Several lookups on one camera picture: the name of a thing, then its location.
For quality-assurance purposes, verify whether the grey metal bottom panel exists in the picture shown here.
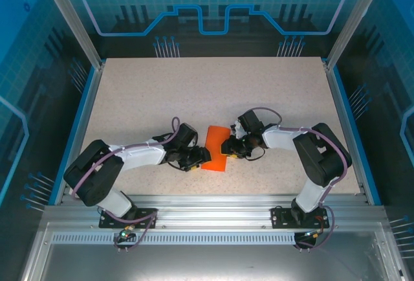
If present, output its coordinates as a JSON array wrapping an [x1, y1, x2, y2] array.
[[19, 222, 410, 281]]

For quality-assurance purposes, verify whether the small connector with green light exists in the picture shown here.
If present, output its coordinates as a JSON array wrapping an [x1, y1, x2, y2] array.
[[302, 229, 326, 240], [118, 225, 136, 242]]

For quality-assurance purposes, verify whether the thin black left gripper cable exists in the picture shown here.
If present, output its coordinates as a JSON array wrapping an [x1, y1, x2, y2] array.
[[167, 160, 189, 172]]

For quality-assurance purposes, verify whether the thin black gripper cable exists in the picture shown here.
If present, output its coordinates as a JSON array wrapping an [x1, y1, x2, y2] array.
[[244, 148, 266, 163], [167, 160, 189, 172]]

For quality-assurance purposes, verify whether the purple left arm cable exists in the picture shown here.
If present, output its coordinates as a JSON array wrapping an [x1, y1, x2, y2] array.
[[69, 116, 182, 253]]

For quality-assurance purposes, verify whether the thin black right gripper cable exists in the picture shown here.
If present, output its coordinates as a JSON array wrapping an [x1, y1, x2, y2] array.
[[244, 148, 266, 163]]

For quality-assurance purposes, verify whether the aluminium front frame rail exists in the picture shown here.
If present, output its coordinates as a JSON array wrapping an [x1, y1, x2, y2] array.
[[43, 193, 387, 230]]

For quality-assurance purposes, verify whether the perforated metal cable tray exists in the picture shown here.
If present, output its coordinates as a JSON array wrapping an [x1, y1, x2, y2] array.
[[51, 232, 300, 245]]

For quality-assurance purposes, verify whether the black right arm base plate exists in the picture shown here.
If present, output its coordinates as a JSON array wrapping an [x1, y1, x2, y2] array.
[[270, 205, 329, 230]]

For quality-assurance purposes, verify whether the aluminium side rail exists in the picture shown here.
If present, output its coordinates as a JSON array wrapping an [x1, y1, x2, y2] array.
[[323, 62, 369, 206], [61, 62, 106, 206]]

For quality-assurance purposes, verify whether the blue side rail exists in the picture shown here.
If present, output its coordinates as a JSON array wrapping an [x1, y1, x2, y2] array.
[[53, 66, 100, 206], [329, 66, 381, 206]]

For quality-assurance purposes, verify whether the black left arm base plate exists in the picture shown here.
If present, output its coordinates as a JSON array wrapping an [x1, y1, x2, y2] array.
[[98, 207, 158, 230]]

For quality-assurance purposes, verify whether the aluminium frame post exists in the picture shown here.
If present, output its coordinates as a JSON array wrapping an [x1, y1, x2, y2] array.
[[36, 0, 106, 70], [324, 0, 391, 70]]

